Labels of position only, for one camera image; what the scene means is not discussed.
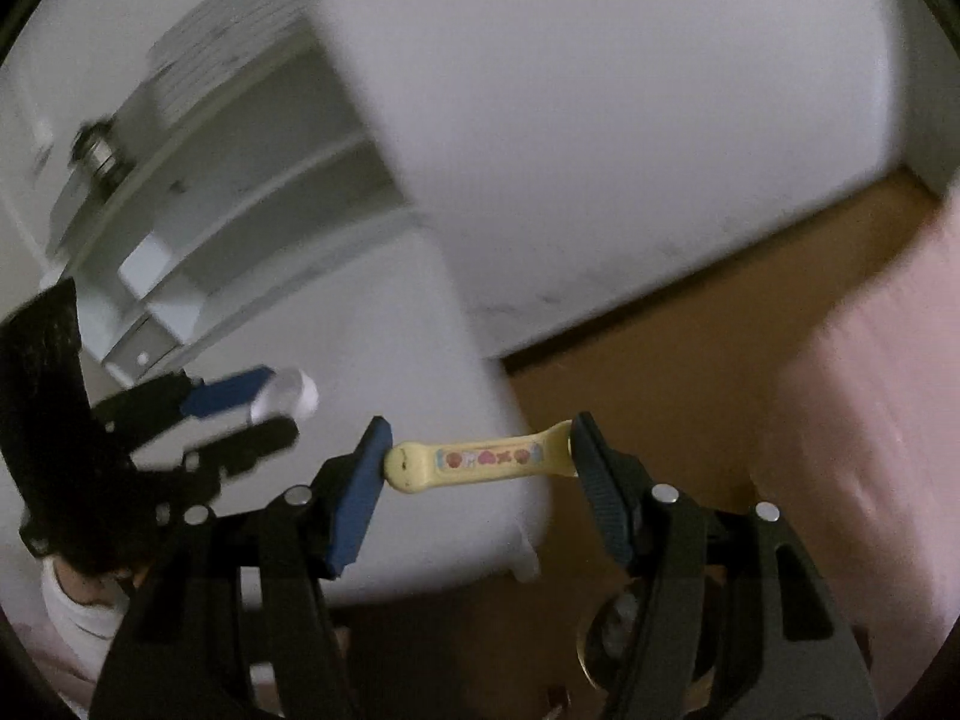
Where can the round metal rimmed bin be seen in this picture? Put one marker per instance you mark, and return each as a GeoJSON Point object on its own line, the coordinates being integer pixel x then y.
{"type": "Point", "coordinates": [615, 630]}

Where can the yellow plastic spoon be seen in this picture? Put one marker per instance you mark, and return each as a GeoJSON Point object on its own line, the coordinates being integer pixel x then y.
{"type": "Point", "coordinates": [420, 465]}

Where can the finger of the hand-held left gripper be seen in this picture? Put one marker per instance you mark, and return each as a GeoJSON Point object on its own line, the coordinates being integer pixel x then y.
{"type": "Point", "coordinates": [225, 394]}
{"type": "Point", "coordinates": [255, 439]}

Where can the small clear plastic cup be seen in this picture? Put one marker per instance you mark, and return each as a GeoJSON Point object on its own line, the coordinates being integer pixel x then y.
{"type": "Point", "coordinates": [296, 394]}

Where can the white louvered cabinet door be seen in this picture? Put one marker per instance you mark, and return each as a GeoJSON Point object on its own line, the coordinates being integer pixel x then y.
{"type": "Point", "coordinates": [232, 37]}

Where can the white desk shelf unit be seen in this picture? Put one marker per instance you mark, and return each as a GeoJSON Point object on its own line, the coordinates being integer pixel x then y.
{"type": "Point", "coordinates": [262, 187]}

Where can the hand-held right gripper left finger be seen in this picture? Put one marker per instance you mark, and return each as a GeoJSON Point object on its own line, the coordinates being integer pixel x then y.
{"type": "Point", "coordinates": [360, 495]}

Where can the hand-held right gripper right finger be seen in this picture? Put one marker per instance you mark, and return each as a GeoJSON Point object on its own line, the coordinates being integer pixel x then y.
{"type": "Point", "coordinates": [600, 480]}

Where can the dark metal object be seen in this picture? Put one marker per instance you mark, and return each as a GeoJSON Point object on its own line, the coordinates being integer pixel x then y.
{"type": "Point", "coordinates": [97, 150]}

